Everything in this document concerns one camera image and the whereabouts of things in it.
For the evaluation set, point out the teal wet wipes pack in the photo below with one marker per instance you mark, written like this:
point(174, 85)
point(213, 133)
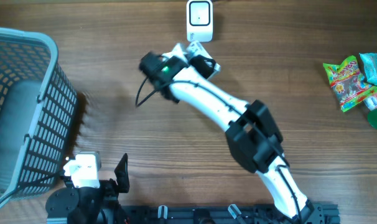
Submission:
point(370, 67)

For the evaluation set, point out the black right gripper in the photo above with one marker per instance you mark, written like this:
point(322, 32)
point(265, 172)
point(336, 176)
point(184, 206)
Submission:
point(198, 63)

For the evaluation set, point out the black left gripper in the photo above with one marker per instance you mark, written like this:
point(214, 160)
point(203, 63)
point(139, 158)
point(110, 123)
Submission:
point(112, 190)

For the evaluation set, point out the red tissue pack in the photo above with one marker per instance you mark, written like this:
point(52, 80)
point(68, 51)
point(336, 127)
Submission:
point(376, 99)

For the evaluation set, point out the Haribo gummy candy bag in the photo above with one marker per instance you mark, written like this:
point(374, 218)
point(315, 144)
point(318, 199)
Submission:
point(348, 83)

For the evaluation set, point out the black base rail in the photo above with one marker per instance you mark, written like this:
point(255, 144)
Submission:
point(256, 214)

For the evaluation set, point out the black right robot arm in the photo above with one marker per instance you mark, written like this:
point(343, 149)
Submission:
point(253, 138)

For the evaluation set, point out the white carton box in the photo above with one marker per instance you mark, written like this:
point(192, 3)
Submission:
point(195, 48)

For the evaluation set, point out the grey plastic mesh basket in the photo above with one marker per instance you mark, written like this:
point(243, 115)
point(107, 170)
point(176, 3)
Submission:
point(37, 108)

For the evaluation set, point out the white barcode scanner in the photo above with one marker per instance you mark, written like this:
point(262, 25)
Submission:
point(199, 16)

